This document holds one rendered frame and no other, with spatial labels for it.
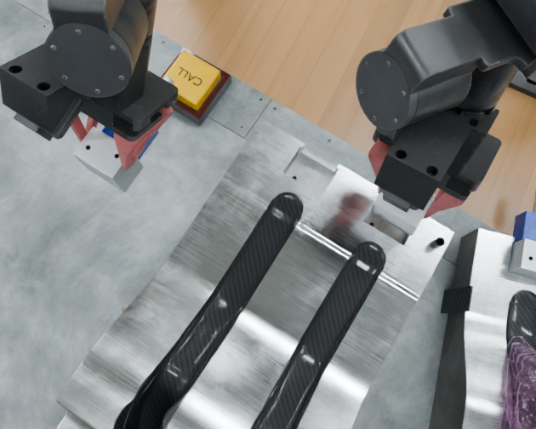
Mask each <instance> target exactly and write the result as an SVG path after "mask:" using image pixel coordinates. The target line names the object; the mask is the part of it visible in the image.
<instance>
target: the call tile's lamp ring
mask: <svg viewBox="0 0 536 429"><path fill-rule="evenodd" d="M183 50H185V51H187V52H189V53H191V54H193V53H192V52H191V51H189V50H187V49H185V48H183V49H182V50H181V51H180V53H179V54H178V55H177V57H176V58H175V59H174V61H173V62H172V63H171V65H170V66H169V67H168V69H169V68H170V67H171V66H172V64H173V63H174V62H175V61H176V60H177V58H178V57H179V56H180V54H181V53H182V52H183ZM193 55H195V54H193ZM195 56H196V57H197V58H199V59H200V60H203V61H205V62H206V63H208V64H210V65H211V66H213V67H215V68H216V69H218V70H220V69H219V68H218V67H216V66H214V65H212V64H211V63H209V62H207V61H206V60H204V59H202V58H201V57H199V56H197V55H195ZM168 69H167V70H166V71H165V72H164V73H163V75H162V76H161V78H163V76H164V75H165V74H166V72H167V71H168ZM220 75H221V76H223V78H222V80H221V81H220V83H219V84H218V85H217V87H216V88H215V90H214V91H213V93H212V94H211V95H210V96H209V97H208V99H207V100H206V102H205V103H204V104H203V106H202V107H201V109H200V110H199V112H195V111H193V110H192V109H191V108H189V107H188V106H185V105H184V104H182V103H180V102H179V101H176V102H175V103H174V105H176V106H177V107H179V108H180V109H182V110H184V111H185V112H188V113H189V114H191V115H192V116H193V117H196V118H197V119H200V117H201V116H202V114H203V113H204V112H205V111H206V110H207V108H208V106H209V105H210V104H211V102H212V101H213V100H214V98H215V96H216V95H217V94H218V93H219V92H220V90H221V89H222V87H223V86H224V85H225V83H226V82H227V80H228V79H229V77H230V76H231V75H230V74H228V73H226V72H225V71H222V70H220Z"/></svg>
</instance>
